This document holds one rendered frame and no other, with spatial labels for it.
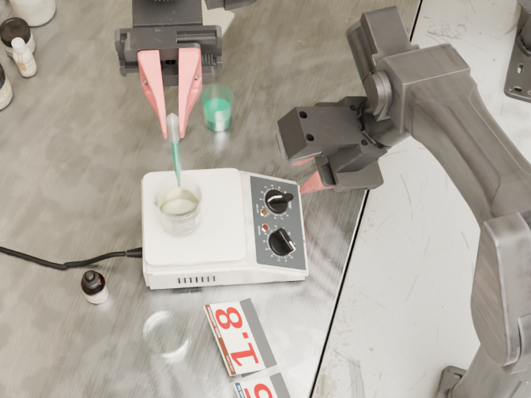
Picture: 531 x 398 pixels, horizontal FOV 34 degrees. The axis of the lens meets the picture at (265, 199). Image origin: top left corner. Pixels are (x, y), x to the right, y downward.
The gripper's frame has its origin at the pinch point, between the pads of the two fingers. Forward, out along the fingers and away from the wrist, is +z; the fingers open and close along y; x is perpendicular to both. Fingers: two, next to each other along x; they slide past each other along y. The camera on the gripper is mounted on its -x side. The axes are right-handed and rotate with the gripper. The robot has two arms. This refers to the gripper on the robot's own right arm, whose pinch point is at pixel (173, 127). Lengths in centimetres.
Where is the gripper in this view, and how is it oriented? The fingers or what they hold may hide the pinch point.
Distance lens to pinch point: 82.4
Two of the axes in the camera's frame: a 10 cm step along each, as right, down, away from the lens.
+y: 10.0, -0.5, 0.7
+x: -0.5, 4.1, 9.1
